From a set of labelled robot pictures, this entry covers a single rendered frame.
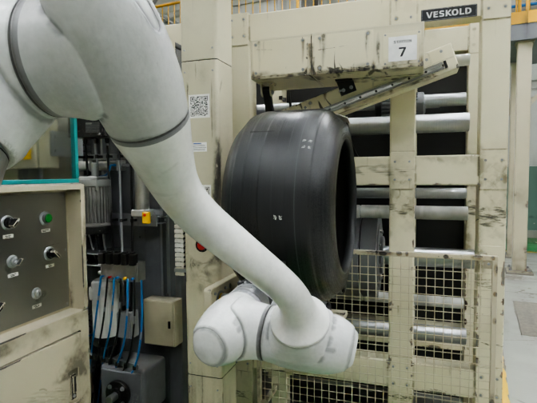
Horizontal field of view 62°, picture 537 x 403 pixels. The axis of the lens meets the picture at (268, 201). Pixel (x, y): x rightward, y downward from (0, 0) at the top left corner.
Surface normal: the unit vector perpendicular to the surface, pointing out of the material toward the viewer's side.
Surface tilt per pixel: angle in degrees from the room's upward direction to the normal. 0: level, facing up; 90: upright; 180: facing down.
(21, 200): 90
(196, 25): 90
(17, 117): 103
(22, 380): 90
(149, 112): 130
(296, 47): 90
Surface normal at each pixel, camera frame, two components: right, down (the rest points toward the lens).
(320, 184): 0.40, -0.14
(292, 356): -0.33, 0.59
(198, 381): -0.32, 0.06
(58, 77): 0.00, 0.65
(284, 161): -0.29, -0.38
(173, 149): 0.64, 0.61
